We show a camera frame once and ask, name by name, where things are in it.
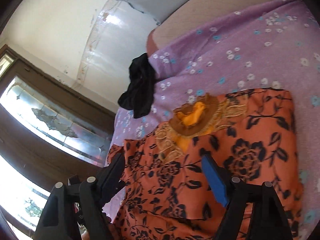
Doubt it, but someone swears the purple floral bed sheet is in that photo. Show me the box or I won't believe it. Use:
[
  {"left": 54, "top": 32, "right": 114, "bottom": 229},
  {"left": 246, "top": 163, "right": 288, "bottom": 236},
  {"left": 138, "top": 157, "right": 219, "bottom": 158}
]
[{"left": 107, "top": 0, "right": 319, "bottom": 239}]

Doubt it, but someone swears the beige pink mattress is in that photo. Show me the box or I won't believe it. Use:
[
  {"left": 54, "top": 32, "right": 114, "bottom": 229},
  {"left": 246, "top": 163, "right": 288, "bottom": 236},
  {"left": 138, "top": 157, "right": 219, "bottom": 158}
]
[{"left": 146, "top": 0, "right": 272, "bottom": 56}]

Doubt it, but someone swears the orange black floral garment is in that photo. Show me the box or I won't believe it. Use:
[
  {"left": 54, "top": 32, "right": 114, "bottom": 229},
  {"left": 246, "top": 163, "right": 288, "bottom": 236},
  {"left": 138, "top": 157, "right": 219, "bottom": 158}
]
[{"left": 107, "top": 88, "right": 303, "bottom": 239}]

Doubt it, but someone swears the black crumpled cloth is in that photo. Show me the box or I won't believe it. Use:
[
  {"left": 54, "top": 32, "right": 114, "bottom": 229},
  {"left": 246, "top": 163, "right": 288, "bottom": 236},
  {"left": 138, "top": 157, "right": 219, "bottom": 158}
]
[{"left": 118, "top": 53, "right": 156, "bottom": 119}]

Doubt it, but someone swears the brown wooden glass door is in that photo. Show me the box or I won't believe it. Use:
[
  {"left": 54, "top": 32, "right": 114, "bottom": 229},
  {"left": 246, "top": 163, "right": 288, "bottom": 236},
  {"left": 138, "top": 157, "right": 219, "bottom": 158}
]
[{"left": 1, "top": 45, "right": 115, "bottom": 239}]

